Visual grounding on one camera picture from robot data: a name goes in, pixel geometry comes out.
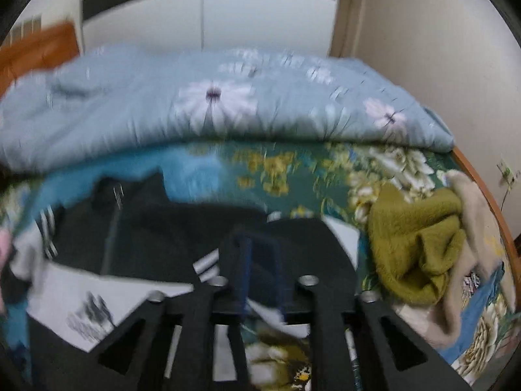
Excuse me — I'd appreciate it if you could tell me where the pink folded garment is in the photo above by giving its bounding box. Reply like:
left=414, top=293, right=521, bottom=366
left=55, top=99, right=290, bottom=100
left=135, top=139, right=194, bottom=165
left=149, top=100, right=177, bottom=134
left=0, top=227, right=13, bottom=314

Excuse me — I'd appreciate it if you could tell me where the light blue floral quilt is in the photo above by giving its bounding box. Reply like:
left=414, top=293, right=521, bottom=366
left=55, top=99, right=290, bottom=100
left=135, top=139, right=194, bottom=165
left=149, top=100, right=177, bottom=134
left=1, top=44, right=454, bottom=173

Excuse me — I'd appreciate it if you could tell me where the black and grey fleece jacket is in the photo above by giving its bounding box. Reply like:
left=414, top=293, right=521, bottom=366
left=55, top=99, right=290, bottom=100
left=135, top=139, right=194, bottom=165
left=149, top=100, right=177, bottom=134
left=1, top=173, right=359, bottom=390

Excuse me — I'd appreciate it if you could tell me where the wall power outlet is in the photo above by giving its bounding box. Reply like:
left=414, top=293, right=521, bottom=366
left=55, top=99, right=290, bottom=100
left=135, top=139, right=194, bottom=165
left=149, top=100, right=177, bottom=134
left=497, top=159, right=520, bottom=185

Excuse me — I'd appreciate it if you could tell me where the beige fuzzy garment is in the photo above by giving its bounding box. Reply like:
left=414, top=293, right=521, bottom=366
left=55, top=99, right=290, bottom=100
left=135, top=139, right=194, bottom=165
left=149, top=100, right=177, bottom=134
left=392, top=170, right=503, bottom=350

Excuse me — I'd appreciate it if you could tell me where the wooden headboard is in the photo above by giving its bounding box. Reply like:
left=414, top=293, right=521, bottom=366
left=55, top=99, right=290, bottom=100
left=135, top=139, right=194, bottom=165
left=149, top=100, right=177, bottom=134
left=0, top=21, right=79, bottom=95

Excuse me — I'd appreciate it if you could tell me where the white black striped wardrobe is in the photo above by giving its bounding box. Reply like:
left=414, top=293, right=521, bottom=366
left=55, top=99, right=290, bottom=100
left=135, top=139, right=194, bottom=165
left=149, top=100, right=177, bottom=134
left=80, top=0, right=338, bottom=56

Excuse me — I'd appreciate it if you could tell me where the green floral bed blanket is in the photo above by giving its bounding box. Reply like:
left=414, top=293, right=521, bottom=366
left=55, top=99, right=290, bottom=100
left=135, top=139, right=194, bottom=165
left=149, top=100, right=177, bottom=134
left=0, top=139, right=518, bottom=391

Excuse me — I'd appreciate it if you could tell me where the olive green knit sweater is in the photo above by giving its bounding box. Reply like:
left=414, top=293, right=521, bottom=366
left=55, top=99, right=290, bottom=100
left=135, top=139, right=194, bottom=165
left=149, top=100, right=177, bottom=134
left=367, top=184, right=466, bottom=305

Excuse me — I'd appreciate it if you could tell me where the blue cloth garment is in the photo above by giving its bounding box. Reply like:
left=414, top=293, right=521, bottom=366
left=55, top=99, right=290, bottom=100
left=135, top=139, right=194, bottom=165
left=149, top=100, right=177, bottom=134
left=438, top=263, right=504, bottom=365

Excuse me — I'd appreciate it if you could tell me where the wooden bed frame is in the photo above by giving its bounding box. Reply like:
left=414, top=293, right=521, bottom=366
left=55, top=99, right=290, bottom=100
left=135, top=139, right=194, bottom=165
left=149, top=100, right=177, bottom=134
left=451, top=146, right=520, bottom=286

